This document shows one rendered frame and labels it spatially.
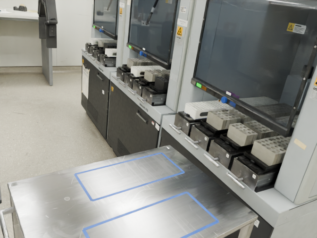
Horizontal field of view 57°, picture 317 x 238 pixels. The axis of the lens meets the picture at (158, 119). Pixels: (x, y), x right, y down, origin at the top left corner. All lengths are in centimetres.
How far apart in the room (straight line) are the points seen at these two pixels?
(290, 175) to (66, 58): 413
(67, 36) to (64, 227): 414
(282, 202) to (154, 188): 50
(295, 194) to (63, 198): 80
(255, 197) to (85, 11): 407
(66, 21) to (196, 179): 401
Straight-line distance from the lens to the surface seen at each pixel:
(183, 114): 150
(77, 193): 91
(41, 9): 106
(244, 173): 121
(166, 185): 96
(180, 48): 165
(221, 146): 129
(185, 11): 163
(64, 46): 480
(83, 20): 481
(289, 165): 118
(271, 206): 116
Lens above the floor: 139
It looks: 24 degrees down
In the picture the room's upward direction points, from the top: 8 degrees clockwise
